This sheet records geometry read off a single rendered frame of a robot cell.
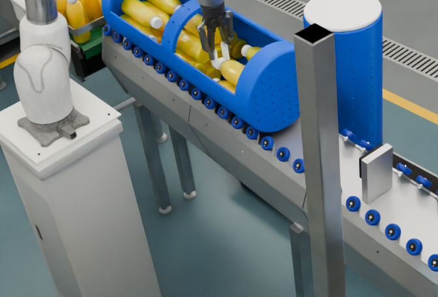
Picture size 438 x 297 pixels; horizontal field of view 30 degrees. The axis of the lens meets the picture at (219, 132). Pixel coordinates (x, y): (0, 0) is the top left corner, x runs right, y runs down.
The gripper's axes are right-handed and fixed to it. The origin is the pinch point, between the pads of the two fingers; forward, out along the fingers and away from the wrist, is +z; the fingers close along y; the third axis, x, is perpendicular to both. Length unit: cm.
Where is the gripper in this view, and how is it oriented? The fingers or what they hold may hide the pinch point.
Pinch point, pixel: (219, 55)
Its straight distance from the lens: 263.7
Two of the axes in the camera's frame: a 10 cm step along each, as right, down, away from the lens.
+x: -6.0, -4.4, 6.7
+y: 7.9, -4.6, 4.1
